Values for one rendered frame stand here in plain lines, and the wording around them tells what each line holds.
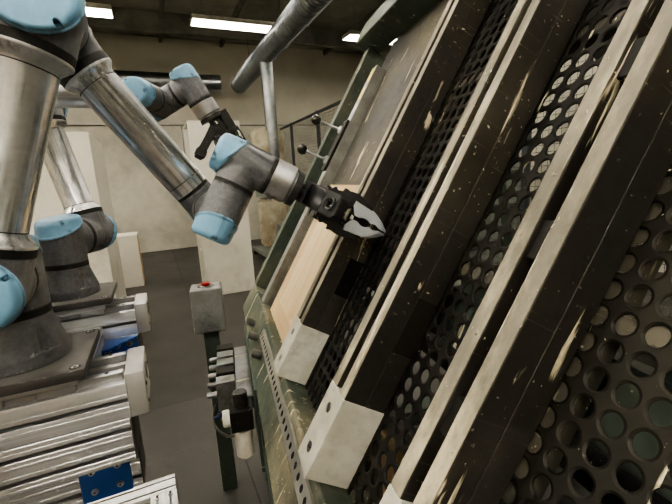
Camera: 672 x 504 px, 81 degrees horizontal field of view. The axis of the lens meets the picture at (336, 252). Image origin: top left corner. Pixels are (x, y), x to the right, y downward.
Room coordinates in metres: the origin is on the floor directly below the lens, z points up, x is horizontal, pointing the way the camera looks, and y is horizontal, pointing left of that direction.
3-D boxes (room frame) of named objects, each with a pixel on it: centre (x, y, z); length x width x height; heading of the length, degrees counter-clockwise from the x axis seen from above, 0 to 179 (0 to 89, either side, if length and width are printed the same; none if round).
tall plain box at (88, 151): (3.22, 2.16, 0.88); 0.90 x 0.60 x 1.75; 24
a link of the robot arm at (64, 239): (1.15, 0.79, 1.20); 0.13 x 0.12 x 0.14; 179
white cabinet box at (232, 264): (5.02, 1.43, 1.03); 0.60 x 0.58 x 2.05; 24
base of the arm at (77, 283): (1.14, 0.79, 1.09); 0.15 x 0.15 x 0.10
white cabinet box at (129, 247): (5.49, 3.07, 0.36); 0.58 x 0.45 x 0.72; 114
